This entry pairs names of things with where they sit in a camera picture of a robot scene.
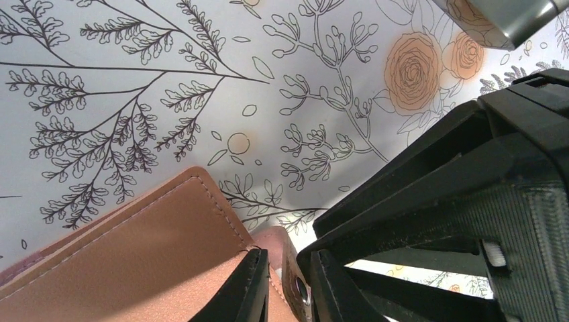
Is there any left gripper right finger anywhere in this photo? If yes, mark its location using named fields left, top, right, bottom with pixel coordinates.
left=310, top=250, right=387, bottom=322

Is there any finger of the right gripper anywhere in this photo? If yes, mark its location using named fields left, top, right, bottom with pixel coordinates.
left=297, top=182, right=505, bottom=321
left=313, top=101, right=492, bottom=237

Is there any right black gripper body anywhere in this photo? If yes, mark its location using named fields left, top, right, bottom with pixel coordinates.
left=478, top=68, right=568, bottom=321

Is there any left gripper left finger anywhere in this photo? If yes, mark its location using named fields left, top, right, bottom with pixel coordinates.
left=190, top=248, right=269, bottom=322

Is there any floral patterned table mat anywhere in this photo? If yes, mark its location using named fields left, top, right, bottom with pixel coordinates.
left=1, top=1, right=568, bottom=283

